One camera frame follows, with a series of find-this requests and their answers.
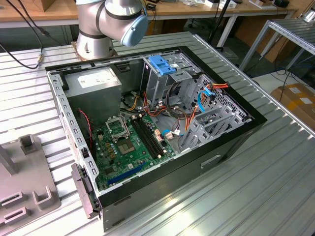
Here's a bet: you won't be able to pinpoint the blue data wire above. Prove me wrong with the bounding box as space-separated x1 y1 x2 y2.
161 86 217 138

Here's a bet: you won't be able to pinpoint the coloured power wire black plugs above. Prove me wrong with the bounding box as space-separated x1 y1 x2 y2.
184 82 230 132

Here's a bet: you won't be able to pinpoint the metal disk bay cage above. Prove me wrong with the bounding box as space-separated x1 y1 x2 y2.
177 73 253 154

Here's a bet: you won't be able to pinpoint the black RAM slot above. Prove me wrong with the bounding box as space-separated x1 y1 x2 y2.
130 119 158 159
141 115 165 152
134 118 160 157
137 116 163 155

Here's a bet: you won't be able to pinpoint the metal optical drive cage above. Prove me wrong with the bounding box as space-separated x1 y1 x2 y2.
139 52 202 113

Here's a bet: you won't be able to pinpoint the green motherboard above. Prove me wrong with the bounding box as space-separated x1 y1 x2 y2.
92 114 177 192

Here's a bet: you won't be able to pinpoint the metal socket cover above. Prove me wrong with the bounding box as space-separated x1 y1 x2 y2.
105 117 130 143

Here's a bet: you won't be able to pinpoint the blue plastic drive latch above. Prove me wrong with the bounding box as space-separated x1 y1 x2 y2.
148 55 177 77

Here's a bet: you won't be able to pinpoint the black open PC case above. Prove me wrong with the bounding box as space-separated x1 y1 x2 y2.
45 46 268 233

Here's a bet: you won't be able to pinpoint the blue expansion slot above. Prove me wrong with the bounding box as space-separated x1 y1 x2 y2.
107 162 147 185

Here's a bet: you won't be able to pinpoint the grey power supply unit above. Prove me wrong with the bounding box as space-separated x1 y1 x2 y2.
63 66 123 125

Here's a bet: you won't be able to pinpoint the grey plastic retention latch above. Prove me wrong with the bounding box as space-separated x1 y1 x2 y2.
70 163 101 220

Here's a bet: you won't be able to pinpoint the black tripod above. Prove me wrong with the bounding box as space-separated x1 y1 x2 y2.
208 0 232 52

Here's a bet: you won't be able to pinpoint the brown cardboard sheet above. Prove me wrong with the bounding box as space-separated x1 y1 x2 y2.
236 17 291 63

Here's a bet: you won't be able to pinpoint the brown cardboard box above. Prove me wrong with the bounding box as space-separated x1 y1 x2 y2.
270 83 315 135

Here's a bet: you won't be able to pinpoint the grey parts rack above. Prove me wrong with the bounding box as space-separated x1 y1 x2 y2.
0 134 62 236

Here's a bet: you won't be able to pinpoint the white flat tray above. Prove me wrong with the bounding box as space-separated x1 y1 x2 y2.
248 0 278 10

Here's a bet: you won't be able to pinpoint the metal slat rack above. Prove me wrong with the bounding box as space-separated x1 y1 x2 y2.
238 18 315 72

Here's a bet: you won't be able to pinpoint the silver metal cylinder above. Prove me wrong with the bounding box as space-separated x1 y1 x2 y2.
302 9 315 23

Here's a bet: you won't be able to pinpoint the coloured supply wire bundle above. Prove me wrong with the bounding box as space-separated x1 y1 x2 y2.
122 92 170 118

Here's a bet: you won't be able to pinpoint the white plug thin wires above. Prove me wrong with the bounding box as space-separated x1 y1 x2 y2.
164 119 184 140

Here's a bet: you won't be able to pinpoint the thick black cable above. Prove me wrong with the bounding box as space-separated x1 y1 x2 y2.
166 81 191 121

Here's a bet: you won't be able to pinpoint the red black twisted wire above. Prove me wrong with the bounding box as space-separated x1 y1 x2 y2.
78 109 94 150

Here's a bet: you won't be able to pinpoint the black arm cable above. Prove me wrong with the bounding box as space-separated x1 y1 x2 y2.
0 0 62 70

